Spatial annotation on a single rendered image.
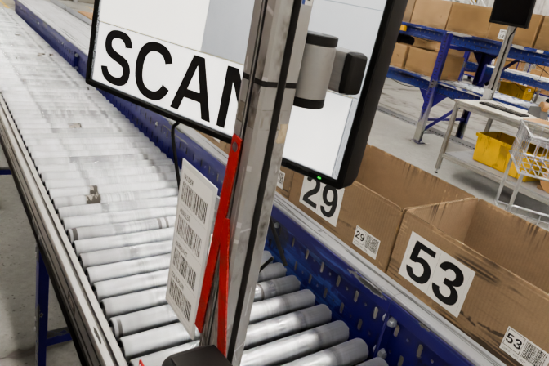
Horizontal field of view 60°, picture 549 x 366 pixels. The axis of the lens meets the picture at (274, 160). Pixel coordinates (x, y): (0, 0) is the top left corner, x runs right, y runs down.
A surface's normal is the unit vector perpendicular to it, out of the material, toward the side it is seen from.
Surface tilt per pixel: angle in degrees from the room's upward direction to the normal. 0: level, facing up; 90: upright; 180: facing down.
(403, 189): 89
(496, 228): 90
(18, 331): 0
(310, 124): 86
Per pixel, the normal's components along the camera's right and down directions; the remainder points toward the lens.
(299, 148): -0.56, 0.11
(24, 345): 0.18, -0.93
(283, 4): 0.55, 0.37
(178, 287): -0.81, 0.04
